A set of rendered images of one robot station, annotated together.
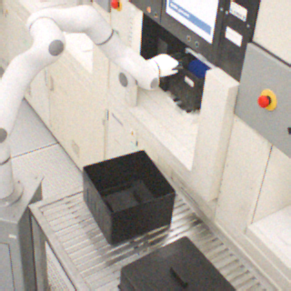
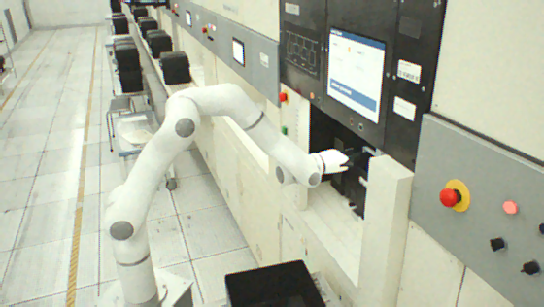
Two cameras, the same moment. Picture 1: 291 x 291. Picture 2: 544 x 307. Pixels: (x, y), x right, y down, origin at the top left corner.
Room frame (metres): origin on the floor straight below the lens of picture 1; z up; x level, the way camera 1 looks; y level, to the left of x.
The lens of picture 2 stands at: (0.59, -0.19, 1.88)
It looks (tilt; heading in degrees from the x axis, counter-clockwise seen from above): 26 degrees down; 16
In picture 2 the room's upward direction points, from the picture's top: 1 degrees counter-clockwise
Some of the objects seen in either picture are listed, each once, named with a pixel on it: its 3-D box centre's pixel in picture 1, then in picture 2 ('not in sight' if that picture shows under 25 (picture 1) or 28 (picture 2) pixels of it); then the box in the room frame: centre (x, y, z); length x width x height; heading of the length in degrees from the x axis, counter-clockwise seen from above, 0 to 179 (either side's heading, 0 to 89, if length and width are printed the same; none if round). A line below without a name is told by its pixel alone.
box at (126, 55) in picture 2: not in sight; (127, 57); (4.74, 2.71, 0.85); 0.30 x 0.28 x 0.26; 35
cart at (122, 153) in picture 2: not in sight; (144, 151); (3.63, 1.91, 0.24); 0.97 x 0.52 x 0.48; 38
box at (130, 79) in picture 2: not in sight; (130, 79); (4.74, 2.71, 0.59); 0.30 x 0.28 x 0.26; 36
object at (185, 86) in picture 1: (200, 74); (379, 175); (2.12, -0.22, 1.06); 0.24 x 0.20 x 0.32; 36
